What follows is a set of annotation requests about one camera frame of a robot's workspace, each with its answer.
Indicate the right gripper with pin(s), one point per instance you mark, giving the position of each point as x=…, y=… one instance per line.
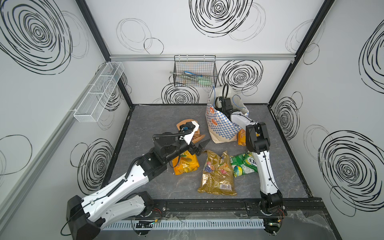
x=225, y=103

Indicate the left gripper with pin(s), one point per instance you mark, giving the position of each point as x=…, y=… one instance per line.
x=193, y=146

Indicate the blue checkered paper bag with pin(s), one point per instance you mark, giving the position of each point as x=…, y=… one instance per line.
x=221, y=128

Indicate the orange yellow snack bag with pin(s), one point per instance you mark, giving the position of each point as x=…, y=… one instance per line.
x=186, y=163

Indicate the gold candy bag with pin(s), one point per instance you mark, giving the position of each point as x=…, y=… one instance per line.
x=218, y=175

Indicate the green chips bag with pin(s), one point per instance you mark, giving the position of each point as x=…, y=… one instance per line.
x=243, y=164

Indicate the beige sweet potato snack bag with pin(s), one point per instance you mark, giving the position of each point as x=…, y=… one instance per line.
x=197, y=135

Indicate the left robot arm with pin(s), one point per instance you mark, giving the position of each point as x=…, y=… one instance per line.
x=87, y=216

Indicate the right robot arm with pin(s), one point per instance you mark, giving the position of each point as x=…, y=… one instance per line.
x=257, y=143

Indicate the green item in basket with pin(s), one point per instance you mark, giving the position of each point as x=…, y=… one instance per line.
x=201, y=81

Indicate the black wire basket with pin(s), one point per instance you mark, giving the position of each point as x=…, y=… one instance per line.
x=188, y=66

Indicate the white slotted cable duct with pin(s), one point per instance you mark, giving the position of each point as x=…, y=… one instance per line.
x=212, y=224

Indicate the white mesh wall shelf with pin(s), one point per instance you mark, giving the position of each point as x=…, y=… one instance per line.
x=97, y=97

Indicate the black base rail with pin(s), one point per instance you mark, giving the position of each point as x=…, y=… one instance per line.
x=247, y=207

